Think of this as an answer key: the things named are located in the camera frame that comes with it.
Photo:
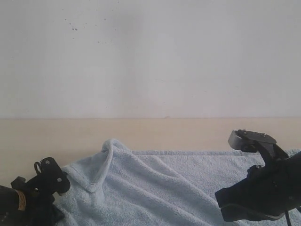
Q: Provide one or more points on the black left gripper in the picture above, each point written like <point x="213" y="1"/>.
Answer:
<point x="29" y="203"/>

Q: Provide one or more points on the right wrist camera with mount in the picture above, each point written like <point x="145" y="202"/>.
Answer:
<point x="252" y="142"/>

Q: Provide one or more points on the light blue fluffy towel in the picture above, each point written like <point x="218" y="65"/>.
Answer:
<point x="121" y="187"/>

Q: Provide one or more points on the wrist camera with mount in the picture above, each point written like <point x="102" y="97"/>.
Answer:
<point x="252" y="142"/>
<point x="49" y="178"/>

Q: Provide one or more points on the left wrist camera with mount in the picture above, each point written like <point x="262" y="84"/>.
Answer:
<point x="49" y="178"/>

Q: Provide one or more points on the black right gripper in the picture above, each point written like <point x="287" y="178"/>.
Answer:
<point x="265" y="194"/>

